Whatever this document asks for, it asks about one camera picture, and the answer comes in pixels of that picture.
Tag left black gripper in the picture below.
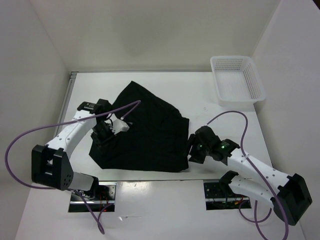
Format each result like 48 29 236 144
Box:
90 121 120 154

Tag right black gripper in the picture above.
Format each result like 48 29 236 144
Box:
179 133 211 164

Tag black shorts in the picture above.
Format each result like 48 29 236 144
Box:
89 81 190 173

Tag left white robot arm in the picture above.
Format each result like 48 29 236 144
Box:
31 99 115 200

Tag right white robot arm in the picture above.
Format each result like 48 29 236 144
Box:
187 126 312 226

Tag white perforated plastic basket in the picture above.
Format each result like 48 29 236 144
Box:
210 55 266 108

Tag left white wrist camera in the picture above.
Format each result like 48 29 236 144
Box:
111 119 130 135

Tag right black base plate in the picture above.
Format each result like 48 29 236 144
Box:
203 180 252 211

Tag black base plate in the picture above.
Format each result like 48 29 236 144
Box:
203 180 252 211
68 182 117 213

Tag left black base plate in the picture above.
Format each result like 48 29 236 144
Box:
68 182 117 213

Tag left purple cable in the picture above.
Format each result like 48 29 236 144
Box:
4 99 142 235

